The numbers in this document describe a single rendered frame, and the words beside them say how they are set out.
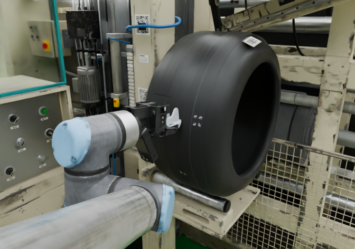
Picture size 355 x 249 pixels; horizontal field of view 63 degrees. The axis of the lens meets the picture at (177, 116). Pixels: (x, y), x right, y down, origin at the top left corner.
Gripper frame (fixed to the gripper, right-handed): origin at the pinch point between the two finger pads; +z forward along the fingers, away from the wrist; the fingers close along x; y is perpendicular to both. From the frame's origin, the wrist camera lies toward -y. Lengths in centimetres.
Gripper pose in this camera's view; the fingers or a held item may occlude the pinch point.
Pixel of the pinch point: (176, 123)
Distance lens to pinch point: 84.8
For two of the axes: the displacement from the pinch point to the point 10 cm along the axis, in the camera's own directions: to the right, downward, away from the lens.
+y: 0.7, -9.7, -2.3
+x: -8.0, -1.9, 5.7
